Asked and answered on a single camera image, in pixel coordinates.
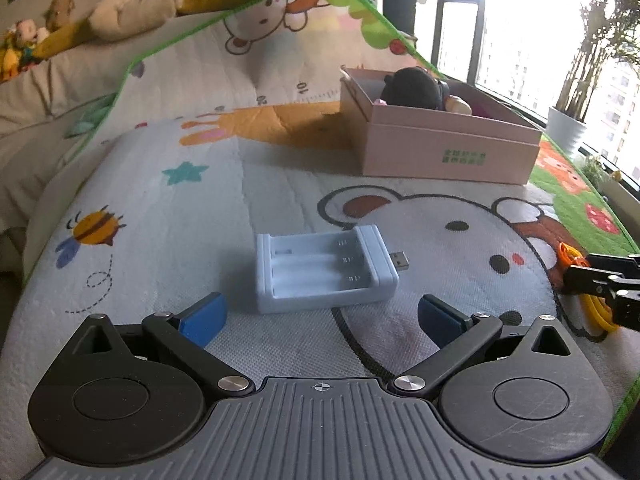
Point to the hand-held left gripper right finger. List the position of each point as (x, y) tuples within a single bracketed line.
[(442, 321)]

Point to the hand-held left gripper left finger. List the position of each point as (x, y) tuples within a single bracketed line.
[(205, 320)]

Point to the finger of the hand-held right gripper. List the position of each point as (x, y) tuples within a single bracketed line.
[(615, 262), (590, 280)]

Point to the white battery charger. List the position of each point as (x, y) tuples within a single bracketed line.
[(310, 270)]

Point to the pink cardboard box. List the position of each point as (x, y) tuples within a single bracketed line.
[(440, 150)]

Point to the cream round toy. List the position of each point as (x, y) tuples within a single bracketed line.
[(457, 105)]

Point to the black plush toy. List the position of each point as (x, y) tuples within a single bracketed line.
[(412, 87)]

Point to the green potted herbs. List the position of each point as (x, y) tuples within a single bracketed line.
[(594, 170)]

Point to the cartoon printed play mat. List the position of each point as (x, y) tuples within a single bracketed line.
[(200, 200)]

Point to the tall white plant pot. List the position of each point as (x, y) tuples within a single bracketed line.
[(566, 130)]

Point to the tall bamboo plant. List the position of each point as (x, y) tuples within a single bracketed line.
[(595, 35)]

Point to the teal leaf cloth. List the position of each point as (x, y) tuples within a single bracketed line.
[(90, 117)]

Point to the cream folded pillow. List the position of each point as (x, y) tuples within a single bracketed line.
[(132, 12)]

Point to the yellow duck plush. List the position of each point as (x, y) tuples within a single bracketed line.
[(9, 62)]

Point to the pink haired doll plush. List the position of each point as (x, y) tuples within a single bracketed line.
[(27, 35)]

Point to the brown animal plush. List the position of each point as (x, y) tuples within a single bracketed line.
[(60, 10)]

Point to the black window frame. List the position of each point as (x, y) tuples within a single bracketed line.
[(480, 40)]

